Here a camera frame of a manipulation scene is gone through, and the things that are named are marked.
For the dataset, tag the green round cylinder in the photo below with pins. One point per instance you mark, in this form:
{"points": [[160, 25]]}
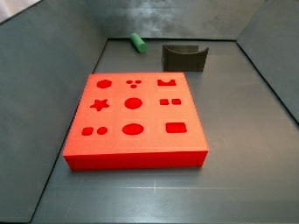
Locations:
{"points": [[138, 43]]}

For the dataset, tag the red foam shape board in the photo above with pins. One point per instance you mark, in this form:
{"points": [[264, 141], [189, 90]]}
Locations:
{"points": [[137, 122]]}

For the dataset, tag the dark grey cradle block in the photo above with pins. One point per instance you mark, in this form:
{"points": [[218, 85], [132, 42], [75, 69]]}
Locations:
{"points": [[184, 58]]}

